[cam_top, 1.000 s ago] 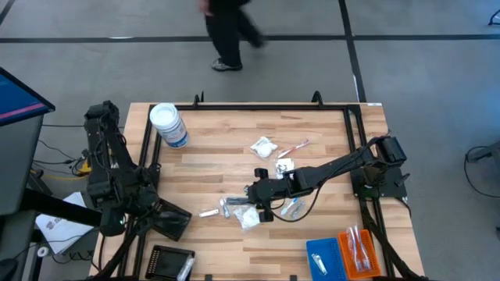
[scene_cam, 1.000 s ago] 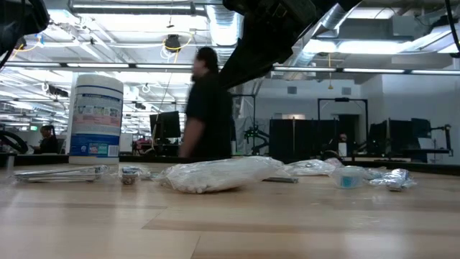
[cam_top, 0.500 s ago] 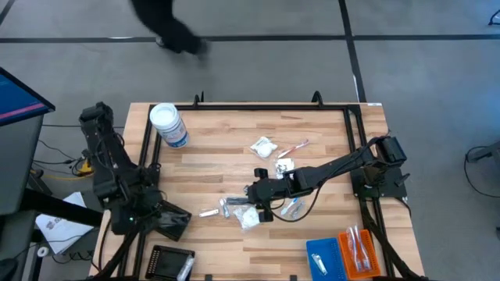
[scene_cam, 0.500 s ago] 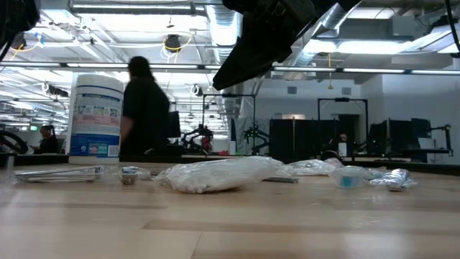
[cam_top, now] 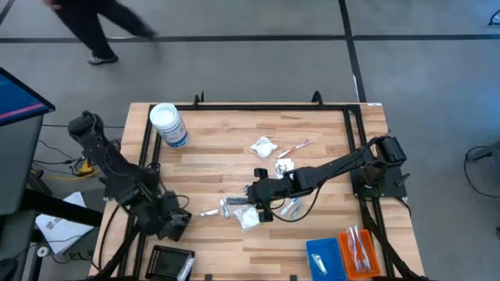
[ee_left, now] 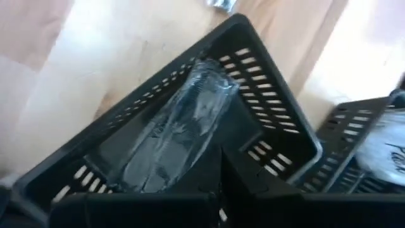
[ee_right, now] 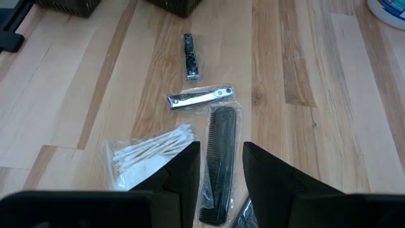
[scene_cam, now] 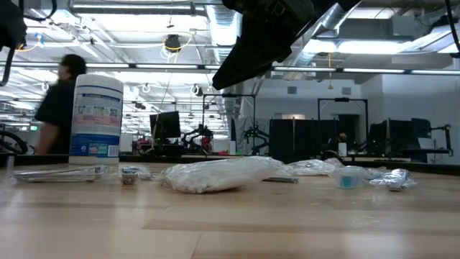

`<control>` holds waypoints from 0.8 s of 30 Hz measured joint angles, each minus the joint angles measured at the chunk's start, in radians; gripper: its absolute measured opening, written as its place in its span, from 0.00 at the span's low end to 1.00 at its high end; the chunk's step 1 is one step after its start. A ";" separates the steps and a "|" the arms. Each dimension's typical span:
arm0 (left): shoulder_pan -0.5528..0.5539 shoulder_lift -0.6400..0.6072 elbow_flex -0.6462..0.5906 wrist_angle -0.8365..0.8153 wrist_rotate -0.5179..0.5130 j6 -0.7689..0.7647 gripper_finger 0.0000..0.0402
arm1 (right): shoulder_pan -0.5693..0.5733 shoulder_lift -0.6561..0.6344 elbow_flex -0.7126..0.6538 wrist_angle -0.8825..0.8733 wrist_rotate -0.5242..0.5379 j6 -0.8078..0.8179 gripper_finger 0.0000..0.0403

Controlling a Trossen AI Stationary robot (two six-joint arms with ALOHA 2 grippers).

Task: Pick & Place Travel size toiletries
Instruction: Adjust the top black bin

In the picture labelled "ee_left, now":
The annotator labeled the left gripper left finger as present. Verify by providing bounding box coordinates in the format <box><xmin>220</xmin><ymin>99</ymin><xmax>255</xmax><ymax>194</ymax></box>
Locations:
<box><xmin>50</xmin><ymin>144</ymin><xmax>222</xmax><ymax>228</ymax></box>

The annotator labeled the bagged hair ties card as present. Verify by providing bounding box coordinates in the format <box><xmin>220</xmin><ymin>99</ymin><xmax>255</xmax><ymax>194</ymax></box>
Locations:
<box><xmin>354</xmin><ymin>109</ymin><xmax>405</xmax><ymax>187</ymax></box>

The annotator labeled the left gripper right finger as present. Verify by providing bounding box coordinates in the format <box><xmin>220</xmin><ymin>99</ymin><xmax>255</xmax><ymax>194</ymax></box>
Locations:
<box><xmin>221</xmin><ymin>144</ymin><xmax>405</xmax><ymax>228</ymax></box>

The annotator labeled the bagged black comb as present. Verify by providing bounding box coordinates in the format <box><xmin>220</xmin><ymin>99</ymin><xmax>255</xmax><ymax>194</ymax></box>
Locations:
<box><xmin>118</xmin><ymin>58</ymin><xmax>240</xmax><ymax>194</ymax></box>

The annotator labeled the black plastic basket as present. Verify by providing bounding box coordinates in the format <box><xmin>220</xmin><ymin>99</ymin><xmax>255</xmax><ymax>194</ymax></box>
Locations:
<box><xmin>12</xmin><ymin>12</ymin><xmax>323</xmax><ymax>228</ymax></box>
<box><xmin>296</xmin><ymin>94</ymin><xmax>405</xmax><ymax>194</ymax></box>

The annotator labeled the bagged silver nail clipper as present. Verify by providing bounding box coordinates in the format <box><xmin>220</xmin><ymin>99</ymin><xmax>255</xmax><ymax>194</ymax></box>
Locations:
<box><xmin>204</xmin><ymin>0</ymin><xmax>239</xmax><ymax>14</ymax></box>

